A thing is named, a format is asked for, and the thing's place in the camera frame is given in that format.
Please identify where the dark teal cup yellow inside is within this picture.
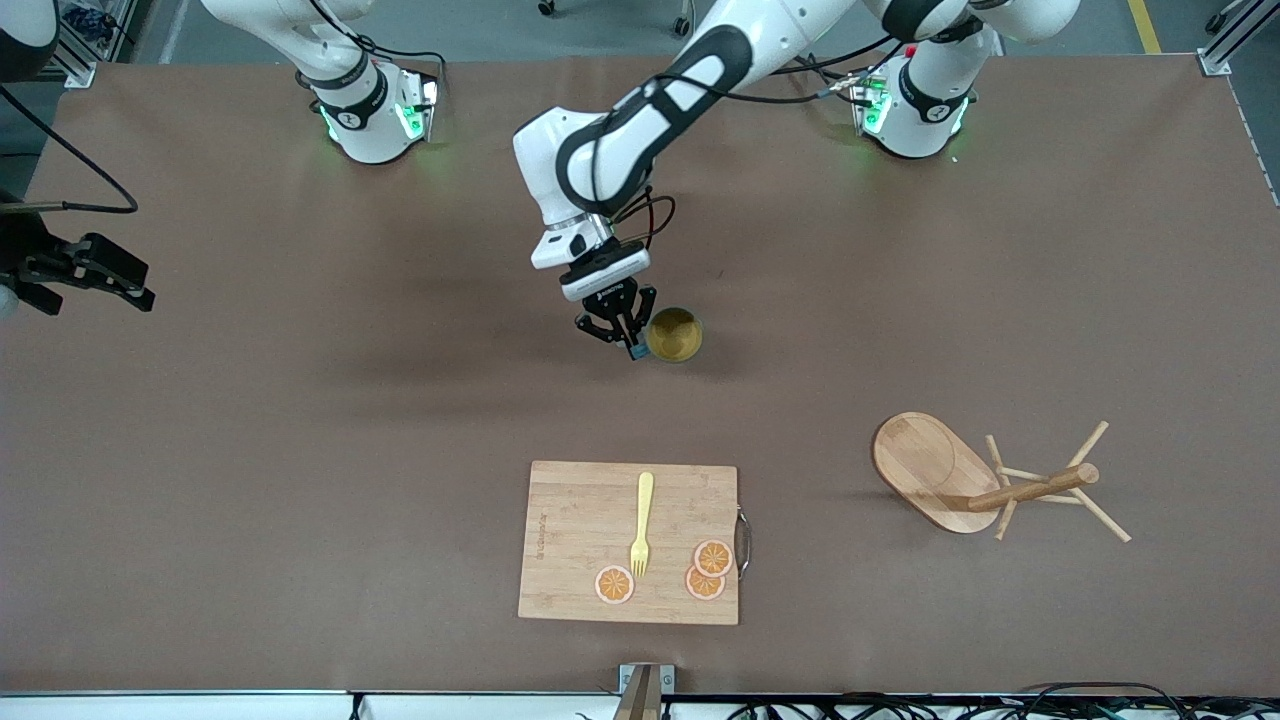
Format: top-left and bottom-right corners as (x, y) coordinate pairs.
(628, 307), (704, 365)

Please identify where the wooden mug tree rack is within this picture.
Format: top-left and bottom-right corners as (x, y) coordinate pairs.
(871, 411), (1133, 544)

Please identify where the yellow plastic fork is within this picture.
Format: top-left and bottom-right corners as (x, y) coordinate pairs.
(629, 471), (656, 579)

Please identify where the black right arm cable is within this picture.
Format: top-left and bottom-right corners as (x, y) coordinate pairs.
(0, 85), (139, 214)

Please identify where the aluminium frame profile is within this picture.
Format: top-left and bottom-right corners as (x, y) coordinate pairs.
(55, 0), (131, 89)
(1198, 0), (1280, 77)

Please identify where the bamboo cutting board metal handle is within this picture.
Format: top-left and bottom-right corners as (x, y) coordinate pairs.
(518, 460), (753, 627)

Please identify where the black left base cable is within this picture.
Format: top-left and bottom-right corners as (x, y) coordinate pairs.
(790, 55), (866, 106)

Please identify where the black base cable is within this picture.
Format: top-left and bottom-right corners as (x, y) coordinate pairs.
(305, 0), (448, 101)
(790, 55), (866, 106)

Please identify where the black right base cable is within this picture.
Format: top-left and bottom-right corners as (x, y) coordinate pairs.
(305, 0), (448, 101)

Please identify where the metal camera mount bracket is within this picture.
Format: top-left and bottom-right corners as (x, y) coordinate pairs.
(618, 663), (676, 720)

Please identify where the white table edge rail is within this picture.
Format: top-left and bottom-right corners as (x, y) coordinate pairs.
(0, 688), (626, 720)

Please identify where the black cable tangle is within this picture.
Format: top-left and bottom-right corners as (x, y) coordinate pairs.
(725, 693), (946, 720)

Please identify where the thin black cable loop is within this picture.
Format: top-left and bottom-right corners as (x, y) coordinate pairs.
(1015, 682), (1186, 720)

